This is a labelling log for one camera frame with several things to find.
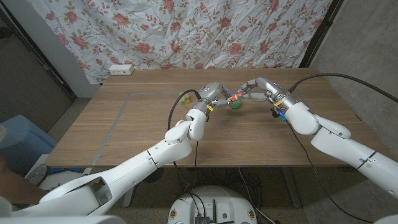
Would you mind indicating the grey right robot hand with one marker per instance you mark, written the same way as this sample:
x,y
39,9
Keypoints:
x,y
267,87

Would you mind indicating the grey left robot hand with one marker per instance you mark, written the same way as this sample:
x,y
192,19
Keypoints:
x,y
213,91

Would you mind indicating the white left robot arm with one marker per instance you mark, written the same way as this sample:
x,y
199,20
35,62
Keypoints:
x,y
140,161

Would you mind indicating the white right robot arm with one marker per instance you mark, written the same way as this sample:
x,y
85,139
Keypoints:
x,y
335,140

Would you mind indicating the green ball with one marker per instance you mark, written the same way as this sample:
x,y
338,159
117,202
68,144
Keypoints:
x,y
236,105

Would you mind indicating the multicoloured Rubik's cube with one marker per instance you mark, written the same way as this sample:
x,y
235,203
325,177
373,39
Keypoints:
x,y
185,98

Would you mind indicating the floral backdrop cloth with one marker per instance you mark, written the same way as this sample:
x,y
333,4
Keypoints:
x,y
186,31

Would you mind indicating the black backdrop pole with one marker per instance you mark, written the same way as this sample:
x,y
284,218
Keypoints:
x,y
321,34

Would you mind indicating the white power strip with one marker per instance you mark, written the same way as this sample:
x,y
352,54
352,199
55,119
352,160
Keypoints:
x,y
121,69

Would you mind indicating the black round floor object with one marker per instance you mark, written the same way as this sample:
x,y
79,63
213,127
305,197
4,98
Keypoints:
x,y
157,176

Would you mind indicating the grey table leg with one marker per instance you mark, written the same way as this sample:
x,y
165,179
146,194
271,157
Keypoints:
x,y
291,189

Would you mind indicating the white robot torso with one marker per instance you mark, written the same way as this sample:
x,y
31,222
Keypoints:
x,y
224,202

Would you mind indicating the white table leg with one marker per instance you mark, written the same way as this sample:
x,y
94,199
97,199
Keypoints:
x,y
128,199

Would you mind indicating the blue plastic bin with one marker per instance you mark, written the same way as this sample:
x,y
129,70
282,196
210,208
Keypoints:
x,y
25,140

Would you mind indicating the grey sneaker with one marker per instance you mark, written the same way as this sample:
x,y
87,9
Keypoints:
x,y
37,174

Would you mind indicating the person's leg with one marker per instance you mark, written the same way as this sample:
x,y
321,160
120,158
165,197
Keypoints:
x,y
18,186

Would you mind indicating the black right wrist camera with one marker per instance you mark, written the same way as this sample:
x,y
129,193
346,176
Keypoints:
x,y
278,114

